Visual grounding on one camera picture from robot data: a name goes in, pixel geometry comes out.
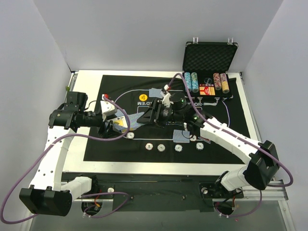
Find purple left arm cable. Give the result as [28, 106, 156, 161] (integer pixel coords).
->
[0, 96, 133, 223]

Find blue white chip stack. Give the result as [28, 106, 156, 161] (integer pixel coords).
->
[175, 144, 183, 152]

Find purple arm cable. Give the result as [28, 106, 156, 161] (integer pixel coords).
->
[0, 96, 133, 223]
[166, 73, 294, 218]

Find yellow dealer button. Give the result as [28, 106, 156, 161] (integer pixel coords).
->
[139, 94, 148, 102]

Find tan chip row in case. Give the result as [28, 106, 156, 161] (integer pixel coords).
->
[220, 73, 230, 94]

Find grey white chip stack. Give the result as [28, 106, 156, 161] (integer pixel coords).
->
[157, 144, 166, 152]

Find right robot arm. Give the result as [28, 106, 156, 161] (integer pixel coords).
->
[148, 92, 280, 197]

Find red orange card deck box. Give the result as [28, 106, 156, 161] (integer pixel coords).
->
[199, 86, 216, 96]

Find blue chip row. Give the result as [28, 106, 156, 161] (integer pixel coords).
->
[184, 72, 192, 92]
[191, 72, 199, 93]

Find red chip row in case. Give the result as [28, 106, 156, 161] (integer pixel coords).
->
[213, 73, 222, 90]

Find black poker chip case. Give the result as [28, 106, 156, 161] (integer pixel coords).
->
[182, 37, 238, 103]

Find blue playing card deck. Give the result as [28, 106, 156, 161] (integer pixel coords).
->
[107, 116, 128, 133]

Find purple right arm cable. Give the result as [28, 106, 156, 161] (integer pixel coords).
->
[166, 73, 294, 218]

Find black poker table mat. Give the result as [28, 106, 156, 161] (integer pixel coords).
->
[84, 75, 250, 164]

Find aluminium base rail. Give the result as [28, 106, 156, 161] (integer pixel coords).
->
[28, 179, 289, 203]

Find clear round button in case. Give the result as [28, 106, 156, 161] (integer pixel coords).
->
[204, 77, 212, 84]

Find grey white single chip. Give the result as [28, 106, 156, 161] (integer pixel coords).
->
[127, 132, 135, 139]

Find red triangular dealer marker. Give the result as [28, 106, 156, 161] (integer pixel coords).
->
[199, 137, 211, 144]

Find blue chip row right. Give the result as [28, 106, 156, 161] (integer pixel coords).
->
[191, 72, 199, 93]

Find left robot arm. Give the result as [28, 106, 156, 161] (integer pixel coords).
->
[19, 91, 126, 217]

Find red white chip stack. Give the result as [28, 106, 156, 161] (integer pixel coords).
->
[145, 143, 154, 150]

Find blue chip row left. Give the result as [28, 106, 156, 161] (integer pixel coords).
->
[184, 72, 192, 92]

